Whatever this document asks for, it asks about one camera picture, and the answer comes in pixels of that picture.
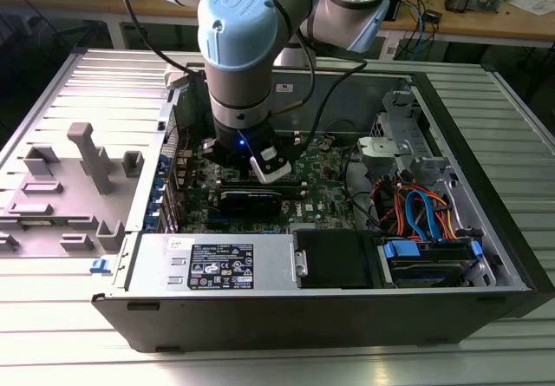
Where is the black graphics card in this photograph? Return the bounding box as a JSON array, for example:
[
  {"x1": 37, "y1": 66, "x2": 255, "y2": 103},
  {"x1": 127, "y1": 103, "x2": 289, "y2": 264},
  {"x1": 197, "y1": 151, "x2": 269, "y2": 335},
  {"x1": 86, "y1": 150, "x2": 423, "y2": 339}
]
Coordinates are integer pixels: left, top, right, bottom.
[{"x1": 218, "y1": 189, "x2": 284, "y2": 219}]

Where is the grey plastic block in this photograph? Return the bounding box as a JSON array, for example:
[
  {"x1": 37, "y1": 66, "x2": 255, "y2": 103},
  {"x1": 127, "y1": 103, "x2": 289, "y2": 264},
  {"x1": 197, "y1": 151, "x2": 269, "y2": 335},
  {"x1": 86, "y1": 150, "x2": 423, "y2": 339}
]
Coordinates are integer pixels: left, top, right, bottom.
[{"x1": 164, "y1": 61, "x2": 192, "y2": 90}]

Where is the green motherboard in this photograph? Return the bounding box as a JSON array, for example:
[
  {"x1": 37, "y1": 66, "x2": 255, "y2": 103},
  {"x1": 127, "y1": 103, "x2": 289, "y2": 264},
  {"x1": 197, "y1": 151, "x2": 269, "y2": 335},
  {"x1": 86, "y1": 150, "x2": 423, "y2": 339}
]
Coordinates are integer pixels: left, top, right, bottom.
[{"x1": 173, "y1": 134, "x2": 361, "y2": 235}]

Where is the silver power supply unit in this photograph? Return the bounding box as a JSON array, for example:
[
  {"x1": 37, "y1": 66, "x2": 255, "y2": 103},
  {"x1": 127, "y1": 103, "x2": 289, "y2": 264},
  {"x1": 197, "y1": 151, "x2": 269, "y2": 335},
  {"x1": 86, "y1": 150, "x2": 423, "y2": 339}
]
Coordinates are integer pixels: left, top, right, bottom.
[{"x1": 125, "y1": 232, "x2": 300, "y2": 291}]

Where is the grey parts rack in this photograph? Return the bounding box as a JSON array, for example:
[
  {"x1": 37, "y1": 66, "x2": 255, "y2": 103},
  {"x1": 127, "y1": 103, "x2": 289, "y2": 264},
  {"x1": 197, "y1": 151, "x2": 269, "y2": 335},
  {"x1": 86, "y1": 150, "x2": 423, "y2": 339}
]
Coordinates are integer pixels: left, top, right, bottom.
[{"x1": 0, "y1": 121, "x2": 147, "y2": 259}]

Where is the black open PC case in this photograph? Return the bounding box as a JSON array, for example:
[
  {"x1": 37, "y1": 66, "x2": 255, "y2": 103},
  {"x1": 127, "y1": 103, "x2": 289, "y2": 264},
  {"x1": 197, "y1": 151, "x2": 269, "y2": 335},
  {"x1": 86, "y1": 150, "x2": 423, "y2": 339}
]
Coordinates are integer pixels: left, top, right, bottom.
[{"x1": 90, "y1": 58, "x2": 555, "y2": 353}]

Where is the silver drive cage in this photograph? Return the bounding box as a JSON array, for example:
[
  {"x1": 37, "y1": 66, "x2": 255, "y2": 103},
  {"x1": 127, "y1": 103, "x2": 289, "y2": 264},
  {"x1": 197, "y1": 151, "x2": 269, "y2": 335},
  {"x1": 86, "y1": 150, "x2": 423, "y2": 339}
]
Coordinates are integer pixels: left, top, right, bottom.
[{"x1": 368, "y1": 88, "x2": 454, "y2": 187}]

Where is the blue disk carrier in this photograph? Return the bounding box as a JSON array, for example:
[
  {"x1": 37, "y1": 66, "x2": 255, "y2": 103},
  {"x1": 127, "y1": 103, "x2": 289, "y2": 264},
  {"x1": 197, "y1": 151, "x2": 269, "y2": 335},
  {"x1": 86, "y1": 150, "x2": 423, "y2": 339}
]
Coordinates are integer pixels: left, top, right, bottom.
[{"x1": 381, "y1": 237, "x2": 485, "y2": 265}]

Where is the hard disk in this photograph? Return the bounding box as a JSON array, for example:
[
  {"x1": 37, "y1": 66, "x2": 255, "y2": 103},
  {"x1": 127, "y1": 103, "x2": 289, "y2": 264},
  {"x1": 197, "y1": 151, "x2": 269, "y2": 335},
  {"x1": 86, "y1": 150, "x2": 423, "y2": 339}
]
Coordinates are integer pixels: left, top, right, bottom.
[{"x1": 388, "y1": 255, "x2": 476, "y2": 287}]

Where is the wooden desk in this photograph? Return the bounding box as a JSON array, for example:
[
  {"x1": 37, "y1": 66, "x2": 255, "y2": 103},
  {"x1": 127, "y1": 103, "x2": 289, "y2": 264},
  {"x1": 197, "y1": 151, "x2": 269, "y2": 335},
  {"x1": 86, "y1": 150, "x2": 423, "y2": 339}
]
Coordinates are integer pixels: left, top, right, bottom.
[{"x1": 0, "y1": 0, "x2": 555, "y2": 49}]

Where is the white paper sheet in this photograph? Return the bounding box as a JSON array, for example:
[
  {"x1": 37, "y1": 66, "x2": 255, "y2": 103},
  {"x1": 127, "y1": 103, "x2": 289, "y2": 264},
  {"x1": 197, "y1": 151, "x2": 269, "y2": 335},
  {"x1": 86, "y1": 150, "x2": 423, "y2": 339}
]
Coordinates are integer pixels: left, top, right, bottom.
[{"x1": 507, "y1": 0, "x2": 555, "y2": 16}]

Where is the red black twisted wire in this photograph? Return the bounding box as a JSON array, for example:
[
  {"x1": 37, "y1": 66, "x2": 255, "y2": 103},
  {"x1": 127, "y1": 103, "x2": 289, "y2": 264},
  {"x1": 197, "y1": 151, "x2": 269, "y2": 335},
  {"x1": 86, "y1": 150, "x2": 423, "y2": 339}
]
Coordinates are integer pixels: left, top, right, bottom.
[{"x1": 175, "y1": 125, "x2": 194, "y2": 153}]

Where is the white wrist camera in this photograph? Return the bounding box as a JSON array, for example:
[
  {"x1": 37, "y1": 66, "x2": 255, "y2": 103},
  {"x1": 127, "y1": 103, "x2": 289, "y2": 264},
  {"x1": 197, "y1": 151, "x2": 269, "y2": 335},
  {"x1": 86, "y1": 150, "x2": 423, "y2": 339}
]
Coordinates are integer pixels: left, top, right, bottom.
[{"x1": 249, "y1": 145, "x2": 292, "y2": 184}]

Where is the blue flat wire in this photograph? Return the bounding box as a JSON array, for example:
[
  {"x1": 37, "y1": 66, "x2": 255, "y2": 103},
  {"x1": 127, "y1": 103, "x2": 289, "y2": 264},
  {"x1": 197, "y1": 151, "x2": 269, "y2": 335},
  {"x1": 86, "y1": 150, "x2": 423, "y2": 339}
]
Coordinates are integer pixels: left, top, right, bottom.
[{"x1": 405, "y1": 189, "x2": 443, "y2": 242}]

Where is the orange wire bundle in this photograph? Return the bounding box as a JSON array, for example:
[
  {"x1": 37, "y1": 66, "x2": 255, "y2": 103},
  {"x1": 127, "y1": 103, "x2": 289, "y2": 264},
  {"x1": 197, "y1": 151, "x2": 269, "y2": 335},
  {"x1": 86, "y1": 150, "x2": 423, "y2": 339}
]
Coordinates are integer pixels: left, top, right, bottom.
[{"x1": 370, "y1": 180, "x2": 460, "y2": 243}]

